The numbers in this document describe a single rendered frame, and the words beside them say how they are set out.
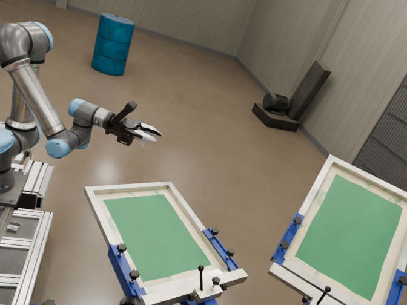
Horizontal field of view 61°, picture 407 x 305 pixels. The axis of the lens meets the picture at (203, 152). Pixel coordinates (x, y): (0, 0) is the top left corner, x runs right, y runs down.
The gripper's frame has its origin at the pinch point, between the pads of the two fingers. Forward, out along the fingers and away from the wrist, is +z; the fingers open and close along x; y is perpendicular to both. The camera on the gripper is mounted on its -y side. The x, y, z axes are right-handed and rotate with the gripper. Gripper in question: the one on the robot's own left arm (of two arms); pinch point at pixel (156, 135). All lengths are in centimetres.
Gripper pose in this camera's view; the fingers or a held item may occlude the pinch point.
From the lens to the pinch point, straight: 132.8
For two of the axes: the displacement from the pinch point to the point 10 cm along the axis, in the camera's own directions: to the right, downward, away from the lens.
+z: 9.2, 3.8, -0.5
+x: -2.5, 5.0, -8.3
